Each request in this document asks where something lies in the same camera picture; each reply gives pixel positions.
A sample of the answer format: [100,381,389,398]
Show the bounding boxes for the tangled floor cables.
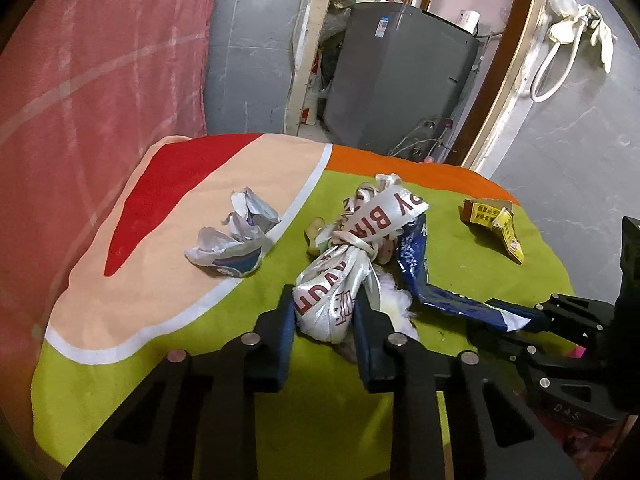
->
[389,117,462,164]

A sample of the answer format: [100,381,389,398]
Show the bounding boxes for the cream painted door post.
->
[283,0,347,137]

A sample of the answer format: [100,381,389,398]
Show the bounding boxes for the blue plastic wrapper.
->
[395,210,543,333]

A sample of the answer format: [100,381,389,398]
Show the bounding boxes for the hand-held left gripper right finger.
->
[352,292,571,480]

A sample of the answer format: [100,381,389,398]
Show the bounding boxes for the grey washing machine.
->
[322,2,482,154]

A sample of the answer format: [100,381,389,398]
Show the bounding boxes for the torn yellow brown carton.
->
[461,198,526,265]

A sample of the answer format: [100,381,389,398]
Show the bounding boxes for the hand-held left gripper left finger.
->
[62,285,297,480]

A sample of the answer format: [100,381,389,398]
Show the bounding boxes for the white cotton fluff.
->
[375,267,419,329]

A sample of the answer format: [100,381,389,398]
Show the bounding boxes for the brown wooden door frame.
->
[462,0,551,171]

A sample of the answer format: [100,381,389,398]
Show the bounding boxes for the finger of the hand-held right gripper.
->
[520,292,617,347]
[466,319,577,377]

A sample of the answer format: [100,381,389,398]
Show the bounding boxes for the multicoloured table cloth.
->
[32,132,576,480]

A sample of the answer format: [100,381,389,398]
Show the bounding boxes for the pink checked cloth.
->
[0,0,219,411]

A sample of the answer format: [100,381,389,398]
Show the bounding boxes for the knotted white plastic bag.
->
[292,174,431,345]

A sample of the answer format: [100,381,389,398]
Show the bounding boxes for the silver wrapper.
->
[185,187,282,279]

